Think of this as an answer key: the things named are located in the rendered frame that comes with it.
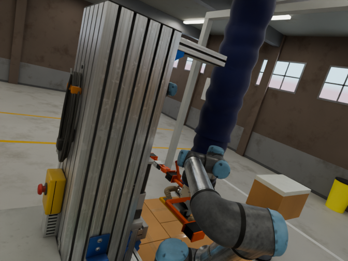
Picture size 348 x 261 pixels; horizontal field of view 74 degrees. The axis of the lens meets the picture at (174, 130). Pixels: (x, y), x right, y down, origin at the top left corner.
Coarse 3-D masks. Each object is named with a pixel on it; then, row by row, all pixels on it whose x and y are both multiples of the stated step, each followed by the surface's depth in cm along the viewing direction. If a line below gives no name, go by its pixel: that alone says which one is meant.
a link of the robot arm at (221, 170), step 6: (210, 156) 97; (216, 156) 101; (210, 162) 95; (216, 162) 95; (222, 162) 94; (210, 168) 95; (216, 168) 93; (222, 168) 93; (228, 168) 94; (216, 174) 94; (222, 174) 94; (228, 174) 94
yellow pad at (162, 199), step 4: (164, 200) 158; (164, 204) 155; (172, 204) 155; (168, 208) 152; (172, 212) 148; (180, 212) 148; (184, 212) 145; (176, 216) 145; (184, 216) 144; (188, 216) 146
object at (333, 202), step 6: (336, 180) 520; (342, 180) 515; (336, 186) 516; (342, 186) 505; (330, 192) 530; (336, 192) 514; (342, 192) 505; (330, 198) 525; (336, 198) 513; (342, 198) 506; (330, 204) 522; (336, 204) 514; (342, 204) 508; (336, 210) 515; (342, 210) 512
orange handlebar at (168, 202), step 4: (156, 160) 195; (160, 168) 182; (164, 168) 179; (168, 168) 182; (164, 172) 179; (176, 180) 166; (180, 184) 162; (168, 200) 135; (172, 200) 137; (176, 200) 138; (180, 200) 140; (184, 200) 143; (168, 204) 132; (172, 208) 129; (176, 212) 126; (180, 216) 123; (180, 220) 122; (184, 220) 120
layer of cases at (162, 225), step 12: (144, 204) 242; (156, 204) 248; (144, 216) 222; (156, 216) 227; (168, 216) 232; (156, 228) 209; (168, 228) 214; (180, 228) 219; (144, 240) 191; (156, 240) 195; (204, 240) 211; (144, 252) 178
